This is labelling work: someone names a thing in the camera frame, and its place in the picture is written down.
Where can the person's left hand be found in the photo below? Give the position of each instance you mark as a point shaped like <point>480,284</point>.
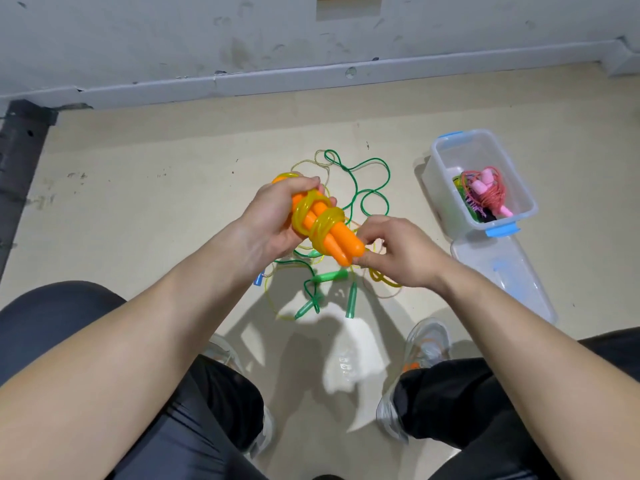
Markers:
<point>265,223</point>

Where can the person's right hand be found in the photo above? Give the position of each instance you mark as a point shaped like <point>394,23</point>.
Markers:
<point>405,253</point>

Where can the clear storage box blue latches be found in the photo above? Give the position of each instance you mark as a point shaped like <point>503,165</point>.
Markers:
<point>490,153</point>

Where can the person's left forearm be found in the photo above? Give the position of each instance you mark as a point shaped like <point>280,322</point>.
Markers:
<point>100,375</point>

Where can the person's right forearm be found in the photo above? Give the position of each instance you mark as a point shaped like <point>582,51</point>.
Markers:
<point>550,375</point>

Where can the clear plastic box lid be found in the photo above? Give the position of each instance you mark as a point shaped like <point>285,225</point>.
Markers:
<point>510,275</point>

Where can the grey right shoe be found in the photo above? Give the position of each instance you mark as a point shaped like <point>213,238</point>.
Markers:
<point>428,343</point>

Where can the grey shoe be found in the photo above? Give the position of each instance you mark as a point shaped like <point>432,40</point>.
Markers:
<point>428,343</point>
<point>262,435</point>

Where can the grey left shoe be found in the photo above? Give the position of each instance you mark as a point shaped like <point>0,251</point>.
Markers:
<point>262,435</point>

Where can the black shorts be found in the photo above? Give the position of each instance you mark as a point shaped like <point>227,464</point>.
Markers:
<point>40,330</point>

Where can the black metal rack frame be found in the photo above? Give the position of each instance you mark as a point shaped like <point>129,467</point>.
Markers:
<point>18,155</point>

